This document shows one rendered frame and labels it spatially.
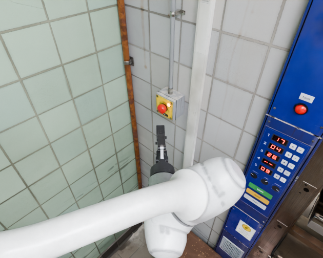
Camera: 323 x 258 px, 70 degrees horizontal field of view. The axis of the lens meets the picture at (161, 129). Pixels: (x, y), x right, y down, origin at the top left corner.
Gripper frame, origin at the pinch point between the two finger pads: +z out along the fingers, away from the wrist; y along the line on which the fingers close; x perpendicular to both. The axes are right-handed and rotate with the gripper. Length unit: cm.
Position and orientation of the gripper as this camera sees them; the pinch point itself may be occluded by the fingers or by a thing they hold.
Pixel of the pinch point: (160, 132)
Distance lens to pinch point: 83.3
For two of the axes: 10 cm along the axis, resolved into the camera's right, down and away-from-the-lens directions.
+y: 0.0, 7.5, 6.7
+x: 10.0, -0.3, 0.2
